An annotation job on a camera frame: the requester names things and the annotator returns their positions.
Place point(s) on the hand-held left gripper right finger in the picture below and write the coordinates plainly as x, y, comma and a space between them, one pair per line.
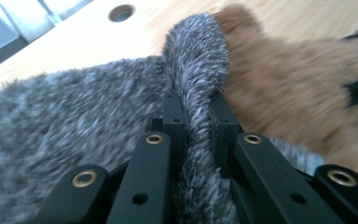
223, 137

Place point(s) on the brown plush teddy bear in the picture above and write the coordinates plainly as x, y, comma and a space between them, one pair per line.
276, 77

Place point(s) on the grey fluffy garment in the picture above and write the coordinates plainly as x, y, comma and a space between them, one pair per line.
59, 124

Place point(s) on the white desk frame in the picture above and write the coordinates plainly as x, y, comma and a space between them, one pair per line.
31, 18

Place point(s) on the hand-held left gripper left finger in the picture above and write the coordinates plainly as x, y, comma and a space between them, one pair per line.
177, 140

